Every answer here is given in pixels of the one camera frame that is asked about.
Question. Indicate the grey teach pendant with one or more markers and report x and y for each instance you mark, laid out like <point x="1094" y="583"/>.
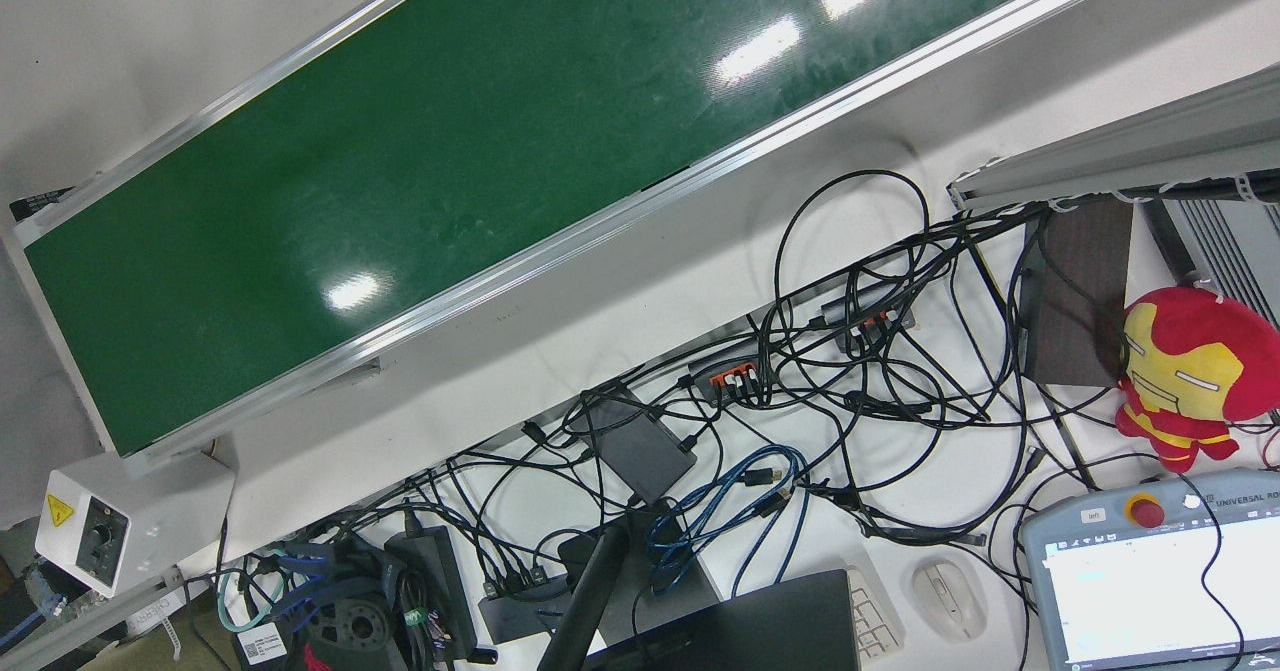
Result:
<point x="1140" y="591"/>

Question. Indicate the grey docking hub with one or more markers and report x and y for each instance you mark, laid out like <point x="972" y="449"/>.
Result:
<point x="520" y="611"/>

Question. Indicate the black round toothed part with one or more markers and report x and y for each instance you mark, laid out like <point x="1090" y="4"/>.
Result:
<point x="345" y="636"/>

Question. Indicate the grey ribbed metal case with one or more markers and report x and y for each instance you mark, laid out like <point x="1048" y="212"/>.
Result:
<point x="1225" y="246"/>

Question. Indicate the white conveyor control box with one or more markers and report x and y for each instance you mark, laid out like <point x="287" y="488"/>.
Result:
<point x="150" y="511"/>

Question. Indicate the usb hub orange ports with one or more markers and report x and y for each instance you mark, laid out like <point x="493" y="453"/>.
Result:
<point x="725" y="369"/>
<point x="865" y="311"/>

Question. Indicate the black power brick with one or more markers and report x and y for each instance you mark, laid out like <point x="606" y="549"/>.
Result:
<point x="430" y="581"/>

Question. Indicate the black monitor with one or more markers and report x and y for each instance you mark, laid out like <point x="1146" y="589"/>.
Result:
<point x="740" y="631"/>

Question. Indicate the black mounting pole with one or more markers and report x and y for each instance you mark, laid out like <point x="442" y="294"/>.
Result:
<point x="590" y="591"/>

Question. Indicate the green conveyor belt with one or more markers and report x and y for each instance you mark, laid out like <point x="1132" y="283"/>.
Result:
<point x="450" y="151"/>

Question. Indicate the red yellow plush toy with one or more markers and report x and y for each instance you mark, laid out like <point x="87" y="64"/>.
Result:
<point x="1190" y="371"/>

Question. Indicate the aluminium profile beam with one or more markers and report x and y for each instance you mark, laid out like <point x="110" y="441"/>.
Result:
<point x="1120" y="151"/>

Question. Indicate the white barcode label tag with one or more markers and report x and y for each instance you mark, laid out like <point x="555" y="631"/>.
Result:
<point x="262" y="644"/>

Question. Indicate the white computer mouse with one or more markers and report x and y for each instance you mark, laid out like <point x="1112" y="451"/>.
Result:
<point x="947" y="601"/>

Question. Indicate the white keyboard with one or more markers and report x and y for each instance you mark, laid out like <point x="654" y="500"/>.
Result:
<point x="872" y="621"/>

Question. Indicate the black flat adapter box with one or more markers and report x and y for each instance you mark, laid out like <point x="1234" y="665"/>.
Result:
<point x="635" y="446"/>

